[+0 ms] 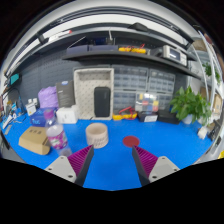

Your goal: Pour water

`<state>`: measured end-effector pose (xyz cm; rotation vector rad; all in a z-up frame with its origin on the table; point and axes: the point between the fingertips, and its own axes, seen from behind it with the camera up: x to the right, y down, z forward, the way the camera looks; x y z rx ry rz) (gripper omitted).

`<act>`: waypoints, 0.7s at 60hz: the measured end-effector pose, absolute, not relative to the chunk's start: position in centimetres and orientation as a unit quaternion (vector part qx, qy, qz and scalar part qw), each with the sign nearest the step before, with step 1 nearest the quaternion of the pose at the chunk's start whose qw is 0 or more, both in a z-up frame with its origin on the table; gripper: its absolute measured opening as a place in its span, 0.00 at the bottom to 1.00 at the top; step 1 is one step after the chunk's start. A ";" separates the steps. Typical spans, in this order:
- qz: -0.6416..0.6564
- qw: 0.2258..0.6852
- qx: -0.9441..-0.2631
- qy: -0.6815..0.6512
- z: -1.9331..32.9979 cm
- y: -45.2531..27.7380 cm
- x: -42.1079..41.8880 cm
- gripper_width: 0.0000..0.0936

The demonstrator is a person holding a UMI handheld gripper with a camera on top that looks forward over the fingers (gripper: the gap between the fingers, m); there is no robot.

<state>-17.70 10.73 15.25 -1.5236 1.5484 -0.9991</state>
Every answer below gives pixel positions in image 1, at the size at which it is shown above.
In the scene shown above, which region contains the blue carton box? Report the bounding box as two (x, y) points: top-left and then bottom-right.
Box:
(29, 107), (56, 128)

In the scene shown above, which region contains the black box with white label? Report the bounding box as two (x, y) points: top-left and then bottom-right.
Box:
(137, 110), (159, 123)

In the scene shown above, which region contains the flat round red coaster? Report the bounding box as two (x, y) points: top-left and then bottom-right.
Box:
(122, 135), (141, 148)

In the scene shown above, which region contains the clear organizer with coloured parts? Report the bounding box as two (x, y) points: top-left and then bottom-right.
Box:
(134, 92), (160, 114)

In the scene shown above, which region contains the beige ribbed cup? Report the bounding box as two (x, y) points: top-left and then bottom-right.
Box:
(85, 122), (110, 149)

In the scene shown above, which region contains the green potted plant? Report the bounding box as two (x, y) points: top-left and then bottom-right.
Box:
(169, 85), (213, 127)

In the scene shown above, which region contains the beige perforated tray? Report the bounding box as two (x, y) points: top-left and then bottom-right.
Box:
(73, 67), (115, 121)

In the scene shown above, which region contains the small white printed box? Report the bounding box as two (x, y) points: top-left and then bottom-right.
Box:
(25, 99), (38, 117)

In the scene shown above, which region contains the purple plastic bag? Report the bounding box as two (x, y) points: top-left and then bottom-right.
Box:
(37, 86), (60, 110)

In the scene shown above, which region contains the grey small-parts drawer cabinet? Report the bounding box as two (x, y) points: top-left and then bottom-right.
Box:
(147, 68), (177, 113)
(113, 65), (149, 114)

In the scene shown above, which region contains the small white power adapter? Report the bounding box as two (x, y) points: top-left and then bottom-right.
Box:
(197, 125), (210, 140)

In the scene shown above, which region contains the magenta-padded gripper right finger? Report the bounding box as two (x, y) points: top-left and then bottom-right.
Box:
(131, 145), (182, 187)

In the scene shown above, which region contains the black rectangular speaker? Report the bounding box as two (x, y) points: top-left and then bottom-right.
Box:
(93, 86), (112, 118)

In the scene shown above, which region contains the white carton box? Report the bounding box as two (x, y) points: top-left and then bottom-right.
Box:
(55, 105), (80, 125)

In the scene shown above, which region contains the white metal shelf rack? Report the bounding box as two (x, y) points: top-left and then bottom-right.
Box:
(189, 29), (224, 111)

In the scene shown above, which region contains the black wall shelf with equipment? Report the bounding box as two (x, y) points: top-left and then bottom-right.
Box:
(61, 29), (203, 79)

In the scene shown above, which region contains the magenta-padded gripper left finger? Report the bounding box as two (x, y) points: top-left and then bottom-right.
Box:
(44, 144), (95, 188)

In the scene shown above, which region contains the flat black case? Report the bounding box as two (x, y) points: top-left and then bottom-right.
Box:
(157, 109), (182, 125)

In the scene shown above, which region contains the clear bottle with purple cap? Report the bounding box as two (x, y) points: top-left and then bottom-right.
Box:
(43, 108), (73, 158)

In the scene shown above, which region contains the dark grey upright carton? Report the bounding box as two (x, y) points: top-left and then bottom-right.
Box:
(55, 79), (76, 108)

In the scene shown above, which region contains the brown cardboard box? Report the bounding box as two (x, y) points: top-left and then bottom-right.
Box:
(18, 125), (52, 156)

